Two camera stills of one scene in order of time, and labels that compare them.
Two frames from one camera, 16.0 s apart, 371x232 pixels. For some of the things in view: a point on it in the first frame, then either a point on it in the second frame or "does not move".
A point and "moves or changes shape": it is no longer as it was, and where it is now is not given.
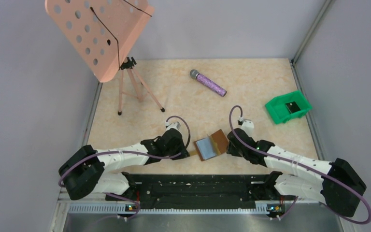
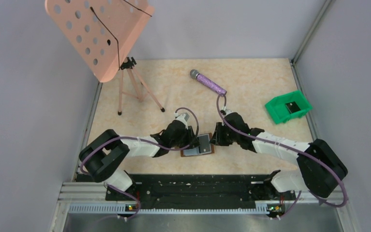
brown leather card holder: [213, 145] moves or changes shape
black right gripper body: [235, 151] -> [232, 136]
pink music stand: [104, 33] does not move
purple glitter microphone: [208, 83] does not move
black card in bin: [292, 107] does not move
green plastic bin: [278, 110] does not move
